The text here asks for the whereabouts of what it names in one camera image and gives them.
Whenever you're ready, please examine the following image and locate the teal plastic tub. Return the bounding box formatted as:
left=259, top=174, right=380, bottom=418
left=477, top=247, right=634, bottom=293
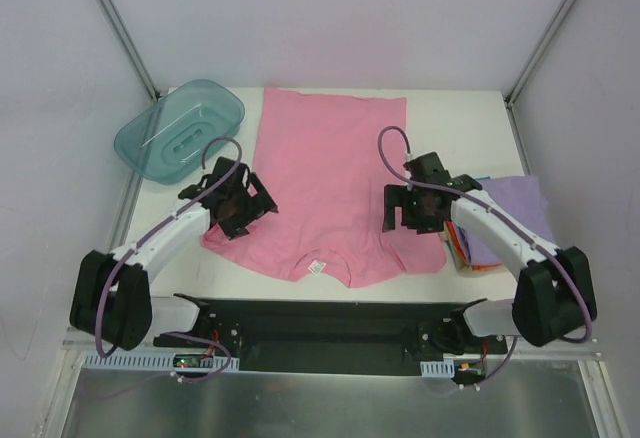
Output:
left=114, top=79, right=245, bottom=185

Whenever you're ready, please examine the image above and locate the right aluminium frame post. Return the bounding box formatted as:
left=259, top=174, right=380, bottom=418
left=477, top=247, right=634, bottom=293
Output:
left=504, top=0, right=604, bottom=104

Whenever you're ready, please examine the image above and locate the right white cable duct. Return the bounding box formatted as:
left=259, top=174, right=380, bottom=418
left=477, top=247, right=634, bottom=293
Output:
left=420, top=359, right=456, bottom=379

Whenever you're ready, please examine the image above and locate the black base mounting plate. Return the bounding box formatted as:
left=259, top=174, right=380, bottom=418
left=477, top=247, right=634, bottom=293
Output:
left=149, top=292, right=516, bottom=377

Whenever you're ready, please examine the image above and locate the left white cable duct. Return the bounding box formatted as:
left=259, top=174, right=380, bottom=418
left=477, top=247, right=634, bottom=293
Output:
left=83, top=352, right=240, bottom=373

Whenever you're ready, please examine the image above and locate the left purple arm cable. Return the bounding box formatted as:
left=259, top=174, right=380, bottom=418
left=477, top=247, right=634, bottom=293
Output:
left=94, top=136, right=244, bottom=358

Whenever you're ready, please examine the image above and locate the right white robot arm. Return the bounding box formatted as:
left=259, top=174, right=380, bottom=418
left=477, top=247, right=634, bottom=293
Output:
left=382, top=153, right=597, bottom=353

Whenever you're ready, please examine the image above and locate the white cable duct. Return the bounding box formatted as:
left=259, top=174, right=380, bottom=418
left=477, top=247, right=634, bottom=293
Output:
left=83, top=352, right=240, bottom=373
left=420, top=359, right=456, bottom=379

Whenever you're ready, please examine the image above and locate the pink t shirt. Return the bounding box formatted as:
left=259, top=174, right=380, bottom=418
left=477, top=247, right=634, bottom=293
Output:
left=201, top=88, right=447, bottom=288

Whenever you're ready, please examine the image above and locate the left aluminium frame post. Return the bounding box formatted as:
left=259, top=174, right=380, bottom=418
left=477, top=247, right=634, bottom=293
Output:
left=97, top=0, right=161, bottom=101

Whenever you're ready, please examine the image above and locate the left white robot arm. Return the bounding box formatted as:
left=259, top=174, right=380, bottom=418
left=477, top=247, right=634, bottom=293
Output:
left=69, top=157, right=278, bottom=355

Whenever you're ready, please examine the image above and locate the purple folded t shirt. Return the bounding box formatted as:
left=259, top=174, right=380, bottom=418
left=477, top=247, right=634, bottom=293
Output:
left=456, top=175, right=555, bottom=267

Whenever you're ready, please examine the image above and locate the aluminium frame post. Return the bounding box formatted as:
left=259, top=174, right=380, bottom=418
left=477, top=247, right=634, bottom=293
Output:
left=504, top=0, right=604, bottom=104
left=97, top=0, right=161, bottom=101

